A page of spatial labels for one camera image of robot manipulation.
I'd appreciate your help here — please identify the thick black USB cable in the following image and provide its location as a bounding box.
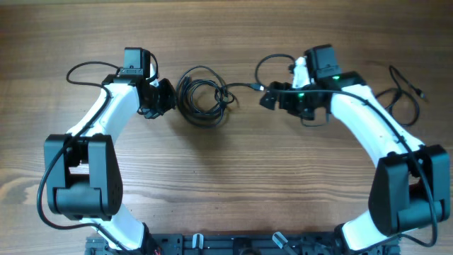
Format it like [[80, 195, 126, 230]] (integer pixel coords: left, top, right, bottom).
[[175, 64, 265, 129]]

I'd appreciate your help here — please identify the thin black USB cable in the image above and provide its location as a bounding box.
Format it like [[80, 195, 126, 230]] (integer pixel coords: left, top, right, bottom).
[[374, 64, 428, 128]]

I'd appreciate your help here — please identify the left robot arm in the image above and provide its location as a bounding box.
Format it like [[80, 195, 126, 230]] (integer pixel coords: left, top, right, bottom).
[[36, 47, 176, 254]]

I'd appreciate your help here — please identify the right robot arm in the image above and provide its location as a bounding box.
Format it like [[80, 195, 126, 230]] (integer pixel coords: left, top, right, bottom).
[[260, 44, 450, 254]]

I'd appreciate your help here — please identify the right camera cable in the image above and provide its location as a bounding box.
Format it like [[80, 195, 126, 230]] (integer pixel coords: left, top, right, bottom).
[[254, 53, 440, 248]]

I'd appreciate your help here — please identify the camera cable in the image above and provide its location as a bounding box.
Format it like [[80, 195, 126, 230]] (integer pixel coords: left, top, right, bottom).
[[254, 53, 440, 248], [36, 52, 159, 254]]

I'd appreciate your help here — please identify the left camera cable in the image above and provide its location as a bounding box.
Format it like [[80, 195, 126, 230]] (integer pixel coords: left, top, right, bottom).
[[36, 52, 159, 254]]

